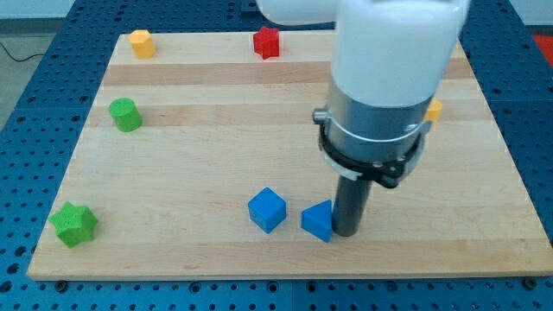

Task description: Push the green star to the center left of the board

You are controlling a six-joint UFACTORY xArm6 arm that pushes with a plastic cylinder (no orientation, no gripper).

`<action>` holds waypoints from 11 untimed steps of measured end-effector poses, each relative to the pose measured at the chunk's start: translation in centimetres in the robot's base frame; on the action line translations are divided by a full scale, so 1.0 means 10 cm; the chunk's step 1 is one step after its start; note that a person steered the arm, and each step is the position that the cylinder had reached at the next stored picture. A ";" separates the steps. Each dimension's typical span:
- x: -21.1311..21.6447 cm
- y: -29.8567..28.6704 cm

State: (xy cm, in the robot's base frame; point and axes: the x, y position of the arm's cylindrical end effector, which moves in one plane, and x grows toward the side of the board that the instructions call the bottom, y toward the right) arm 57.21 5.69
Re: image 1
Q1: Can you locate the blue cube block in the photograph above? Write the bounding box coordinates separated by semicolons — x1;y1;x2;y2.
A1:
247;187;287;233

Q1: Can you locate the green cylinder block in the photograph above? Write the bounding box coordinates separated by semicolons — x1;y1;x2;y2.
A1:
108;98;143;132

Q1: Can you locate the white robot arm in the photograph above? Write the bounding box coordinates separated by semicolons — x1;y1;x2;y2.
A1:
257;0;470;188

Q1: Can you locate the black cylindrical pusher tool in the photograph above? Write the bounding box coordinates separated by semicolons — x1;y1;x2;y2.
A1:
332;176;372;237

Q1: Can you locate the yellow block behind arm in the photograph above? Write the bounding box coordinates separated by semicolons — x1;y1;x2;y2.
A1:
424;99;443;123

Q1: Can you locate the green star block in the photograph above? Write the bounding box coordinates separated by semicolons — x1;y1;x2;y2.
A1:
48;201;99;248

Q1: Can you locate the yellow hexagon block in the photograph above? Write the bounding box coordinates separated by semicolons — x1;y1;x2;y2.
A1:
129;29;156;60

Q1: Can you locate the blue perforated table frame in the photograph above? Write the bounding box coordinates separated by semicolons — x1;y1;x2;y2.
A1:
1;0;552;310

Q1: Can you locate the blue triangle block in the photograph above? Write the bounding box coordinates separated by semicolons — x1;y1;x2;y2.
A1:
301;200;333;243

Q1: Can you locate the red star block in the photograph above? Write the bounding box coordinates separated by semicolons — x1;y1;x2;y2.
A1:
252;27;280;60

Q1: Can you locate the black cable on floor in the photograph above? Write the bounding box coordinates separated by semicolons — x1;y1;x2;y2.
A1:
0;41;46;63

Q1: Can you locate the wooden board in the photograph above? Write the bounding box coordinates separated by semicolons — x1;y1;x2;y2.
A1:
28;31;552;281

